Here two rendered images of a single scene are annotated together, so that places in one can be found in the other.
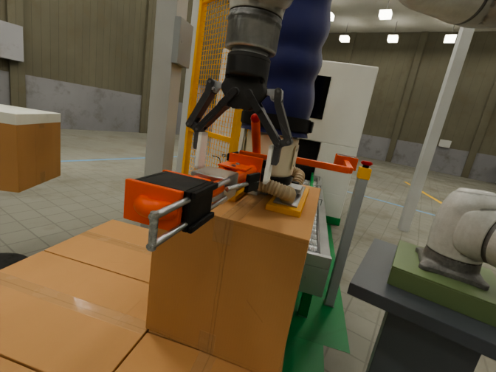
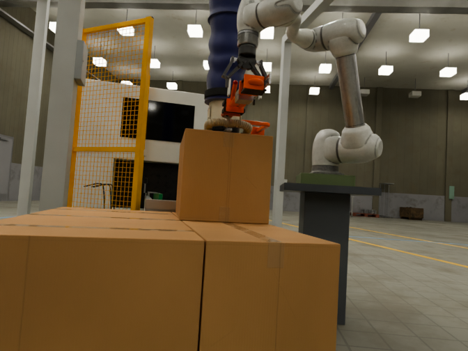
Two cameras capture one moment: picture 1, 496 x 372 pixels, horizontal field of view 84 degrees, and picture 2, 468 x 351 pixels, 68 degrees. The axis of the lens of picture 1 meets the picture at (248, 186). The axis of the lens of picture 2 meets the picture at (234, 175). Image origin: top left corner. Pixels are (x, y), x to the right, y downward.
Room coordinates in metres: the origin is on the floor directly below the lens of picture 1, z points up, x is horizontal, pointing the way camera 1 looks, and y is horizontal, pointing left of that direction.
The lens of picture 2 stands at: (-0.77, 0.68, 0.67)
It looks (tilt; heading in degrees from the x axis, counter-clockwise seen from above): 3 degrees up; 334
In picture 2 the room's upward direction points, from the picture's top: 4 degrees clockwise
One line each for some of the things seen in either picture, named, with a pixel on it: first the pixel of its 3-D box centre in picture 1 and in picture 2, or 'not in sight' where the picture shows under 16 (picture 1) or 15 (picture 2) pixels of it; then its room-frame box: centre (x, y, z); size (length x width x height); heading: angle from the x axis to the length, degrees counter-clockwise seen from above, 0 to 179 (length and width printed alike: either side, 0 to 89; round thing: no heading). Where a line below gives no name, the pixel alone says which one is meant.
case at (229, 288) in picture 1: (249, 245); (217, 179); (0.92, -0.04, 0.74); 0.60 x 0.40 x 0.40; 165
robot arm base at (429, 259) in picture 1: (449, 257); (324, 171); (0.87, -0.71, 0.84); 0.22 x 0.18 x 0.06; 155
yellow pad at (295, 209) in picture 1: (291, 193); not in sight; (0.90, -0.15, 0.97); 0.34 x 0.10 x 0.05; 166
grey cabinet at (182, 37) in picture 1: (182, 43); (81, 63); (2.19, 0.64, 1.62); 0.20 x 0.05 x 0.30; 169
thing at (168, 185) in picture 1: (170, 197); (251, 85); (0.34, 0.10, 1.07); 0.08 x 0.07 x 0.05; 166
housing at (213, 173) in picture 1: (214, 184); (244, 97); (0.47, 0.06, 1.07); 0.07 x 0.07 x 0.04; 76
